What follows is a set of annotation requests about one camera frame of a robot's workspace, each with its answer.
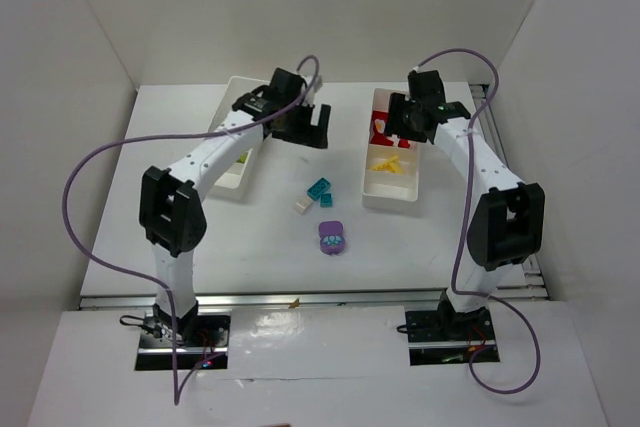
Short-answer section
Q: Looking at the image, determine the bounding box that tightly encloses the teal 2x4 lego brick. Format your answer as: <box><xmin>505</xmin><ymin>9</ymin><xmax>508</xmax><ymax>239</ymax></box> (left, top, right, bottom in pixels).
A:
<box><xmin>307</xmin><ymin>177</ymin><xmax>331</xmax><ymax>201</ymax></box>

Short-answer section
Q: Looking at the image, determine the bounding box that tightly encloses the teal 2x2 lego brick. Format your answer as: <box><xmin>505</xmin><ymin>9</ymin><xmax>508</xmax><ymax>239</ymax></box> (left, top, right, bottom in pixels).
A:
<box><xmin>319</xmin><ymin>192</ymin><xmax>333</xmax><ymax>208</ymax></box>

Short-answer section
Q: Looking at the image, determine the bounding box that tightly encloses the white lego brick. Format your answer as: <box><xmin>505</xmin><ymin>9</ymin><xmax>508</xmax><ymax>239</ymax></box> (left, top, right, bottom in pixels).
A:
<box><xmin>294</xmin><ymin>195</ymin><xmax>314</xmax><ymax>215</ymax></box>

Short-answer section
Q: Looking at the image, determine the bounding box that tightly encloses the purple flower lego box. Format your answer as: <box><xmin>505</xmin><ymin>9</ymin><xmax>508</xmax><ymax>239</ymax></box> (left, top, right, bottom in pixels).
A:
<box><xmin>318</xmin><ymin>221</ymin><xmax>346</xmax><ymax>255</ymax></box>

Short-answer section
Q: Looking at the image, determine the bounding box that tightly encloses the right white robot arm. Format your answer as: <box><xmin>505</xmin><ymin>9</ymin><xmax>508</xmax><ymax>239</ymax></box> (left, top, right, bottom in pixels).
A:
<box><xmin>385</xmin><ymin>70</ymin><xmax>545</xmax><ymax>337</ymax></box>

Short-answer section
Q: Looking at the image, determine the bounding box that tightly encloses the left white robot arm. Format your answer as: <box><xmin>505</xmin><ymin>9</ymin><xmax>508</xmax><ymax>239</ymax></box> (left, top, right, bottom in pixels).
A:
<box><xmin>139</xmin><ymin>68</ymin><xmax>331</xmax><ymax>341</ymax></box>

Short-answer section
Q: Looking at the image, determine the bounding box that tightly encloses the right white divided bin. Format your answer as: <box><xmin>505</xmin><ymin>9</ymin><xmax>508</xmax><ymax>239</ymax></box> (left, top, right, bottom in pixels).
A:
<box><xmin>362</xmin><ymin>88</ymin><xmax>420</xmax><ymax>215</ymax></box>

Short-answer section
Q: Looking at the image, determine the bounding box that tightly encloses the white divided bin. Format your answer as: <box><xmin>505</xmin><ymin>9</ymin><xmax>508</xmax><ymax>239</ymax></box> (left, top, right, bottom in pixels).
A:
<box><xmin>362</xmin><ymin>88</ymin><xmax>420</xmax><ymax>215</ymax></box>
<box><xmin>205</xmin><ymin>75</ymin><xmax>277</xmax><ymax>202</ymax></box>

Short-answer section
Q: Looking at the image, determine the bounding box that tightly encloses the left white divided bin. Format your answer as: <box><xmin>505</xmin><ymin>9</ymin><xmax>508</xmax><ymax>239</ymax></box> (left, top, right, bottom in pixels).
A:
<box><xmin>205</xmin><ymin>75</ymin><xmax>277</xmax><ymax>202</ymax></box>

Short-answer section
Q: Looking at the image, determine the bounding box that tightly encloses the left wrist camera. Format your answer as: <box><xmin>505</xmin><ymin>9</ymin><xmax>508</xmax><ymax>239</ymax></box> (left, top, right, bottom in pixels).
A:
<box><xmin>307</xmin><ymin>74</ymin><xmax>323</xmax><ymax>93</ymax></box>

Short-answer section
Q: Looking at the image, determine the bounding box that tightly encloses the aluminium rail front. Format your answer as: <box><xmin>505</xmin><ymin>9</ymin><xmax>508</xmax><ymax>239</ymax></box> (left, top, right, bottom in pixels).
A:
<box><xmin>79</xmin><ymin>287</ymin><xmax>546</xmax><ymax>311</ymax></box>

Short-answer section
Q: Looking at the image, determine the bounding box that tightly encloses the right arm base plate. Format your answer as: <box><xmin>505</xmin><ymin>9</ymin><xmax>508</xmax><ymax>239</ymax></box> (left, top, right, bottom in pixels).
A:
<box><xmin>396</xmin><ymin>309</ymin><xmax>500</xmax><ymax>366</ymax></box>

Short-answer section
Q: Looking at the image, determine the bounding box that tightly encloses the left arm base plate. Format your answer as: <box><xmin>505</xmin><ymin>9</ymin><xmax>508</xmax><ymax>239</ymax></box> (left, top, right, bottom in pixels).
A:
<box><xmin>119</xmin><ymin>310</ymin><xmax>232</xmax><ymax>372</ymax></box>

